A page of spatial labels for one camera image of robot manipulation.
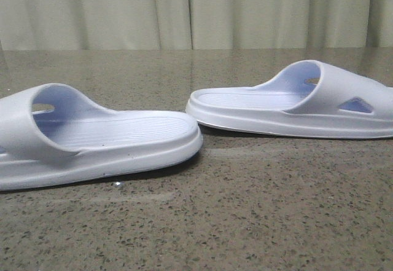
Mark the light blue slipper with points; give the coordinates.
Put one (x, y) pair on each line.
(53, 134)
(308, 98)

